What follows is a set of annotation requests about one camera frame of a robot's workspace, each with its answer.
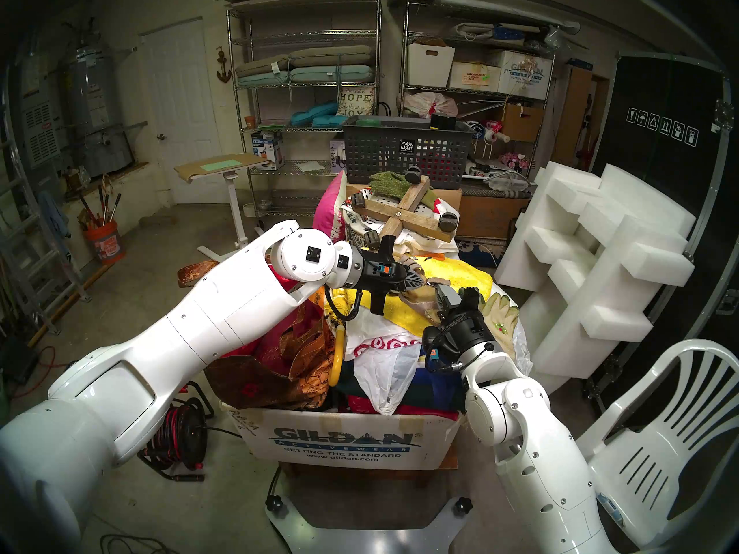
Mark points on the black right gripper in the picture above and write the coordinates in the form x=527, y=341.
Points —
x=466, y=336

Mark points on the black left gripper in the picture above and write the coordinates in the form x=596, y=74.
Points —
x=384, y=276

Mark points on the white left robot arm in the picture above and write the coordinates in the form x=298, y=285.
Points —
x=202, y=328

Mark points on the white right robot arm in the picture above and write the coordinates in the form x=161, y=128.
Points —
x=542, y=472

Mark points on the yellow towel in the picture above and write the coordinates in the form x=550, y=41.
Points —
x=473, y=279

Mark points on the tan green-tipped garden glove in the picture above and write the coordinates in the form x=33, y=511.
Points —
x=502, y=322

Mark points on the blue white patterned cloth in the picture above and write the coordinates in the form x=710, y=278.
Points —
x=479, y=251

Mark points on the wooden cross caster dolly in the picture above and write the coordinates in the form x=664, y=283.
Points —
x=404, y=212

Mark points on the flat brown cardboard box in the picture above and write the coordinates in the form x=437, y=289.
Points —
x=450, y=198

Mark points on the brown wooden chest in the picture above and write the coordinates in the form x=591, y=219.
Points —
x=491, y=215

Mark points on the green knit glove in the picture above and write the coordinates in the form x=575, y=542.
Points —
x=389, y=183

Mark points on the white red-target plastic bag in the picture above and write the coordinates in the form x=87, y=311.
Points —
x=381, y=380

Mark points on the pink white pillow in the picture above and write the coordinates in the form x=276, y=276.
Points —
x=326, y=212

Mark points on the red fabric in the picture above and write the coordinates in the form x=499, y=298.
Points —
x=415, y=411

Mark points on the dark plastic mesh basket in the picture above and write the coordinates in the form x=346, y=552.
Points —
x=375, y=149

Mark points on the pink artificial flowers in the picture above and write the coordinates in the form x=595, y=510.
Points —
x=514, y=160

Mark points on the black yellow small box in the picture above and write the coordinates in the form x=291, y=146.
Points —
x=443, y=123

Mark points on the white foam packing insert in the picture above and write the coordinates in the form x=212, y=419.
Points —
x=623, y=253

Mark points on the pale plastic shelf bag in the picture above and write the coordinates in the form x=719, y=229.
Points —
x=427, y=104

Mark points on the large Gildan activewear carton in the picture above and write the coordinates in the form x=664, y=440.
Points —
x=346, y=443

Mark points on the Hope print pillow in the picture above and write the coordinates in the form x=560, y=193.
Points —
x=355, y=100

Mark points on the teal blue cushion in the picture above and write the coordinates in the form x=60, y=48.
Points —
x=312, y=115

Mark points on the blue white product box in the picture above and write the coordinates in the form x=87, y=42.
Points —
x=268, y=152

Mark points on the white overbed table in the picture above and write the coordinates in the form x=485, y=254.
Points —
x=233, y=206

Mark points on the black star knob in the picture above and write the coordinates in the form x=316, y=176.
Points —
x=277, y=504
x=462, y=505

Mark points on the white labelled cardboard box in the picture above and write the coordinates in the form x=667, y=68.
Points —
x=470, y=77

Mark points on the orange patterned ribbon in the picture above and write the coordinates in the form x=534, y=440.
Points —
x=196, y=270

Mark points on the brown wooden cabinet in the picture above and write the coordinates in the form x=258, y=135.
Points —
x=571, y=114

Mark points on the mint seat cushion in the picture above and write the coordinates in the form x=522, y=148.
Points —
x=332, y=74

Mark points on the small white Gildan box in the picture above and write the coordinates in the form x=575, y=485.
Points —
x=525, y=74

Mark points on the tan seat cushion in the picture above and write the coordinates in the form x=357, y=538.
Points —
x=332, y=55

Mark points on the white plastic chair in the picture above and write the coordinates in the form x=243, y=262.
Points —
x=652, y=472

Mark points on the black flight case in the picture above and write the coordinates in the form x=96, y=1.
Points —
x=664, y=97

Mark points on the white panel door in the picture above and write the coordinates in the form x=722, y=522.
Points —
x=179, y=97

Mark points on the orange plastic bucket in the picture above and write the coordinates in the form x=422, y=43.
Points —
x=107, y=244

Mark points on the grey water heater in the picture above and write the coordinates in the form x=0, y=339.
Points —
x=92, y=108

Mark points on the aluminium ladder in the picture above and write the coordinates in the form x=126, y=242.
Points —
x=34, y=253

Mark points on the grey furnace unit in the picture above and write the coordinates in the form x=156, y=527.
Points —
x=40, y=131

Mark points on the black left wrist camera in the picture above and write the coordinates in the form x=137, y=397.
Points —
x=384, y=268

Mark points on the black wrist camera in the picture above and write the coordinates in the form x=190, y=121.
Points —
x=432, y=342
x=384, y=268

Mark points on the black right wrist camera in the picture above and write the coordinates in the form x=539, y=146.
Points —
x=432, y=342

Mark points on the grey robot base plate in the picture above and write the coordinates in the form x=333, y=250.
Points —
x=369, y=541

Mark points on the anchor wall decoration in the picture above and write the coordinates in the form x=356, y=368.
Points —
x=223, y=74

